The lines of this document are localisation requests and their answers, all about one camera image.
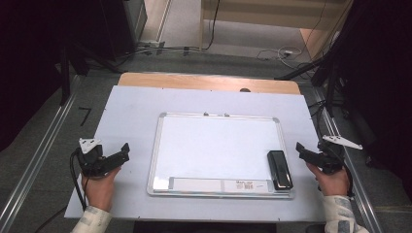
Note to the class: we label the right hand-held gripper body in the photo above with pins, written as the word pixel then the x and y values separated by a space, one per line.
pixel 333 155

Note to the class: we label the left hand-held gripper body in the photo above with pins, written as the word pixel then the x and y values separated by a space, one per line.
pixel 91 158

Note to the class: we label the black whiteboard eraser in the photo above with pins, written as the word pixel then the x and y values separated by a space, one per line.
pixel 280 170

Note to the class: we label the person's right hand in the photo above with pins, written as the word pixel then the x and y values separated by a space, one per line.
pixel 333 183

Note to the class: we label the person's left hand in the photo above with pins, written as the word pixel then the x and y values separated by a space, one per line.
pixel 98 191

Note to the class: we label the black metal stand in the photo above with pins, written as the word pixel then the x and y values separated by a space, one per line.
pixel 330 87
pixel 65 77

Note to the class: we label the dark curtain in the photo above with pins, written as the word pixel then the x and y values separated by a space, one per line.
pixel 385 81

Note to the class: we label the wooden table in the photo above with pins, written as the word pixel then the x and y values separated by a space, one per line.
pixel 200 82

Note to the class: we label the power strip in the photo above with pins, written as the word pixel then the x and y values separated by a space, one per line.
pixel 152 43

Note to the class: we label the dark cabinet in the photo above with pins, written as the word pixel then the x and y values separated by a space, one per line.
pixel 123 26

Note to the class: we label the light wooden shelf unit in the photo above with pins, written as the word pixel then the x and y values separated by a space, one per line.
pixel 268 14

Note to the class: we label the metal floor rail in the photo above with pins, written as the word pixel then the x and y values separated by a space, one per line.
pixel 353 181
pixel 35 165

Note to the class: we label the whiteboard with metal frame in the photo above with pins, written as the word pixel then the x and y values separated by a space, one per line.
pixel 217 145

